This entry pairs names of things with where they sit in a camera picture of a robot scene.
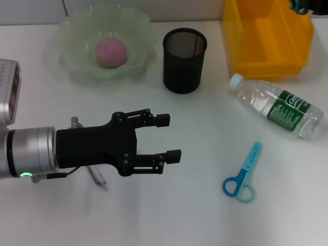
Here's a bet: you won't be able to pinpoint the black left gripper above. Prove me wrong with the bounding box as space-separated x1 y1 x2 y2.
55 108 182 177

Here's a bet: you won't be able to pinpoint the clear water bottle green label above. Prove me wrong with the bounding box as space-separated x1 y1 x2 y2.
229 73 325 140

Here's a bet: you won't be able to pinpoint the pink peach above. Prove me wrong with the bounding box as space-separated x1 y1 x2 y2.
96 37 128 68

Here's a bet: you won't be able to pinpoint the black mesh pen holder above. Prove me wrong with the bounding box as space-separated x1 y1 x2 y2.
162 27 208 95

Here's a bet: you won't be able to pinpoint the blue scissors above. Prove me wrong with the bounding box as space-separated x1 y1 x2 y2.
222 140 264 203

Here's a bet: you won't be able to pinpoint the green translucent fruit bowl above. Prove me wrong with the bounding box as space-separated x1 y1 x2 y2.
47 4 158 84

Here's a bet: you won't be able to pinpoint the yellow plastic bin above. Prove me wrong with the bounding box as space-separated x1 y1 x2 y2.
222 0 315 79

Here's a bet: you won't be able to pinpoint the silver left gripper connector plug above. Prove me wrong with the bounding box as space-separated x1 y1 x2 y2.
69 116 84 129

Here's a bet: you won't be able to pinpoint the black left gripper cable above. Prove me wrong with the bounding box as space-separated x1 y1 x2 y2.
30 166 83 184

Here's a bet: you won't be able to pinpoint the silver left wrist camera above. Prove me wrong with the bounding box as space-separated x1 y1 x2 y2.
0 58 22 126

